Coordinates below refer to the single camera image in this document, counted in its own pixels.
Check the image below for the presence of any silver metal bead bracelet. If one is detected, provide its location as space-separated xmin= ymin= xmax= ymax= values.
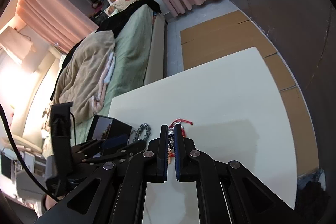
xmin=127 ymin=123 xmax=152 ymax=143

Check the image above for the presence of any black garment on bed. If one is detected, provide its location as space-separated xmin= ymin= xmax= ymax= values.
xmin=50 ymin=0 xmax=162 ymax=101

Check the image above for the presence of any flattened brown cardboard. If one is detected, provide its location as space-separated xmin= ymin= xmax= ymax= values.
xmin=181 ymin=11 xmax=318 ymax=177

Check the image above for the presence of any person's left hand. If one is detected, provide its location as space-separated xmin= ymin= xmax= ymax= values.
xmin=42 ymin=194 xmax=58 ymax=212

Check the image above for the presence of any pink window curtain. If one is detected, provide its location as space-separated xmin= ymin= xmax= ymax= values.
xmin=16 ymin=0 xmax=98 ymax=53

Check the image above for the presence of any red string bracelet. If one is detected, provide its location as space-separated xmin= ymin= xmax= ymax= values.
xmin=167 ymin=117 xmax=194 ymax=164

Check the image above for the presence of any beige bed frame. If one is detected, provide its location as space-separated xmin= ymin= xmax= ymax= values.
xmin=143 ymin=14 xmax=165 ymax=85

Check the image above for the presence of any green bed sheet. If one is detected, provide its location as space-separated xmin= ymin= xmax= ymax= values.
xmin=69 ymin=4 xmax=154 ymax=146

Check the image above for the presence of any beige comforter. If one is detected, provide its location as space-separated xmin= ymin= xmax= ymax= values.
xmin=52 ymin=31 xmax=116 ymax=123

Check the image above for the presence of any black jewelry box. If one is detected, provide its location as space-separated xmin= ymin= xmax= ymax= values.
xmin=87 ymin=115 xmax=132 ymax=149

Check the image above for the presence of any black cable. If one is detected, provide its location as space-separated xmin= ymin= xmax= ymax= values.
xmin=0 ymin=103 xmax=77 ymax=203

